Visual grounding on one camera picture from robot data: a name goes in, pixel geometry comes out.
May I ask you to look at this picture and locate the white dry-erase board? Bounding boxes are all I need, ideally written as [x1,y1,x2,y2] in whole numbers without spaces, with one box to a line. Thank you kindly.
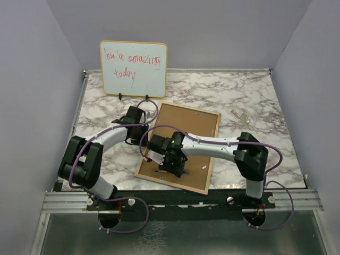
[99,40,168,98]

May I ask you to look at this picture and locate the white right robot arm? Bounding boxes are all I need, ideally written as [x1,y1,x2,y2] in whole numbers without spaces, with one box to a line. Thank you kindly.
[146,131,268,208]

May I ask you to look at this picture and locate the clear bag of hardware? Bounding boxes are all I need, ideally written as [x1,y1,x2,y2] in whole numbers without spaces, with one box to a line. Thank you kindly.
[231,109,255,130]

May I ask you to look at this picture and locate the black whiteboard stand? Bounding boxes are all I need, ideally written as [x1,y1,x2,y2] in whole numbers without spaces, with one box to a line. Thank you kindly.
[118,93,150,101]

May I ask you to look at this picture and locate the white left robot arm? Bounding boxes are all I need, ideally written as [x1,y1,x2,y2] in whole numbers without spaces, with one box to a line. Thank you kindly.
[58,106,149,210]

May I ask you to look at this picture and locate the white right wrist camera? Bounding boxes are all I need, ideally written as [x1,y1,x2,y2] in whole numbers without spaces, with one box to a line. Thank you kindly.
[146,150,165,165]

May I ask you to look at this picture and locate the blue picture frame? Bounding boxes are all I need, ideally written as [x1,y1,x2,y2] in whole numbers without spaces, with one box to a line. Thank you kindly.
[134,100,222,196]

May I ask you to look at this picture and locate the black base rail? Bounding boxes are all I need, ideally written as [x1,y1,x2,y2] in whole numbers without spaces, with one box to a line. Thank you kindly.
[44,189,275,222]

